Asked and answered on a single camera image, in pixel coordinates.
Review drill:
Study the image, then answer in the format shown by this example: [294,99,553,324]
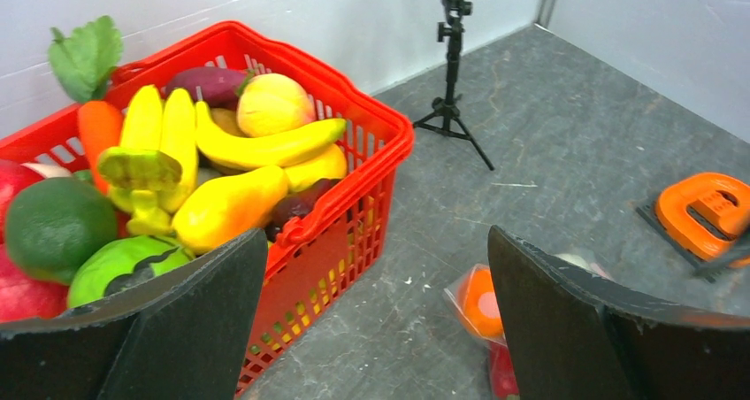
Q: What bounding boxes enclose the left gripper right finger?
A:
[487,226,749,399]

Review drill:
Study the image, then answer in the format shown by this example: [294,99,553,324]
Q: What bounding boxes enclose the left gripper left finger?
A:
[1,229,268,399]

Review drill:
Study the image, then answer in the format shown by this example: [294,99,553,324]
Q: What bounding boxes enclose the toy orange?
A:
[455,265,504,340]

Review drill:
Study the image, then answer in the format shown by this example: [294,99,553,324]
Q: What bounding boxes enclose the clear zip top bag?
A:
[442,250,614,400]

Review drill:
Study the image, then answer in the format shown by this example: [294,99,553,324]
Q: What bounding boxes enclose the small round toy watermelon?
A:
[66,235,195,309]

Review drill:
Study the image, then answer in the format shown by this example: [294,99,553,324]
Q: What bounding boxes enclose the yellow toy mango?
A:
[172,165,288,255]

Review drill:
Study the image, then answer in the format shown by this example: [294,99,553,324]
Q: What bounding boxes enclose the red plastic basket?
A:
[0,20,416,398]

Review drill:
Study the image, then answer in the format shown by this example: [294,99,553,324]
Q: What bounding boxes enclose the yellow toy banana bunch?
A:
[97,85,198,235]

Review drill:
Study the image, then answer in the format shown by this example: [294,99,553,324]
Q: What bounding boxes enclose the pink red toy apple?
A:
[1,244,68,323]

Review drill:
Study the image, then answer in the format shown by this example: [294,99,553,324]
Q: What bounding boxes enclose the dark green toy avocado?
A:
[4,177,119,285]

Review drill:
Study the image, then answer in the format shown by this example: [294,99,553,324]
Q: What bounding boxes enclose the orange plastic tape dispenser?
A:
[636,172,749,282]

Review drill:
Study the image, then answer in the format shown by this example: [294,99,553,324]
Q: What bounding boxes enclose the toy peach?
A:
[236,73,316,137]

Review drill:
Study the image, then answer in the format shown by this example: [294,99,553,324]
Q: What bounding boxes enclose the black tripod stand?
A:
[412,0,495,171]

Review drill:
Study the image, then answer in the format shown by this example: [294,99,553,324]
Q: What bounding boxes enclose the purple toy sweet potato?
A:
[165,66,254,108]

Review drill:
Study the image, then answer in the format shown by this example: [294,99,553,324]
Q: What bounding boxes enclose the toy carrot with leaves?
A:
[47,15,124,195]

